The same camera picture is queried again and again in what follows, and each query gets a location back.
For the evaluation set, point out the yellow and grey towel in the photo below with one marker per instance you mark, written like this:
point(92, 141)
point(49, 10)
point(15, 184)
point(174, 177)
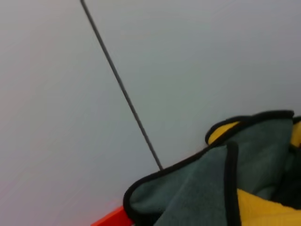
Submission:
point(200, 188)

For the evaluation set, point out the red plastic object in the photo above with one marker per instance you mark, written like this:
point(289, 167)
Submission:
point(113, 216)

